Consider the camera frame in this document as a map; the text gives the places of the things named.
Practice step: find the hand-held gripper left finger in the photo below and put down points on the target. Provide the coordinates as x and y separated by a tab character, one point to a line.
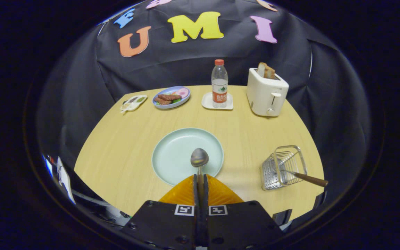
195	198

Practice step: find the white square coaster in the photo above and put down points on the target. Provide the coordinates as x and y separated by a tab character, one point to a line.
207	102

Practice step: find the white divided sauce dish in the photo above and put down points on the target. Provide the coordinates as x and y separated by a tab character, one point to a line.
135	102

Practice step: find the light green plate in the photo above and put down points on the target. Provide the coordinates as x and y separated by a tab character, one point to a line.
175	156

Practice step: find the clear water bottle red cap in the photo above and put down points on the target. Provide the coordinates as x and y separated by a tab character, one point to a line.
219	83

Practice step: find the pink ham slice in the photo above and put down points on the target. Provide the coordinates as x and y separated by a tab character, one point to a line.
183	92

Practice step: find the toast slice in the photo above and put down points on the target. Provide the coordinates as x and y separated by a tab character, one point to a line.
261	70
271	73

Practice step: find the brown meat slice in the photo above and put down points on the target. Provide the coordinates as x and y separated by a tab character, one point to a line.
169	97
161	101

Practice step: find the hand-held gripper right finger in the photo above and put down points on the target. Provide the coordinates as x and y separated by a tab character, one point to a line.
206	198

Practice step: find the blue patterned plate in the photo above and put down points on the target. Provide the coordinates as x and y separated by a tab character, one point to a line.
172	106

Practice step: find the white toaster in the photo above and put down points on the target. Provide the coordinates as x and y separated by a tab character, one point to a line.
262	93

